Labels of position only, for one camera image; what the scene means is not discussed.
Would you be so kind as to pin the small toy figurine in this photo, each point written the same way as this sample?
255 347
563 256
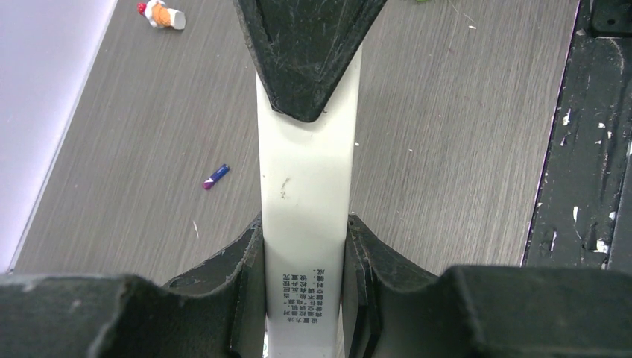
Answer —
159 15

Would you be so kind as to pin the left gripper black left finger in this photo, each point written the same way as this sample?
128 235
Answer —
216 309

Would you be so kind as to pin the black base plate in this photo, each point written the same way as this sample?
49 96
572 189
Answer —
582 216

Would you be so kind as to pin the white remote control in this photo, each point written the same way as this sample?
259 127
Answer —
305 175

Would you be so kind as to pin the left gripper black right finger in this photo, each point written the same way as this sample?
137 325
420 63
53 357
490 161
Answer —
393 308

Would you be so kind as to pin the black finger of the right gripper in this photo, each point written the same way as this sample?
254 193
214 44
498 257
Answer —
302 48

